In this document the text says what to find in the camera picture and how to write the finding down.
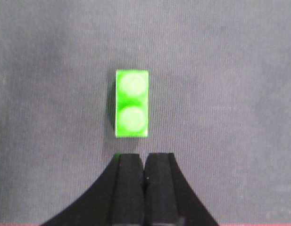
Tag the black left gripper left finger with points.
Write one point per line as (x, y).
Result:
(114, 199)

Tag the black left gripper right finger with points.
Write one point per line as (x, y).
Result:
(169, 199)

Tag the green two-stud toy block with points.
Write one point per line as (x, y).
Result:
(131, 103)

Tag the dark grey conveyor belt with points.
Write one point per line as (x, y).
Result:
(207, 80)

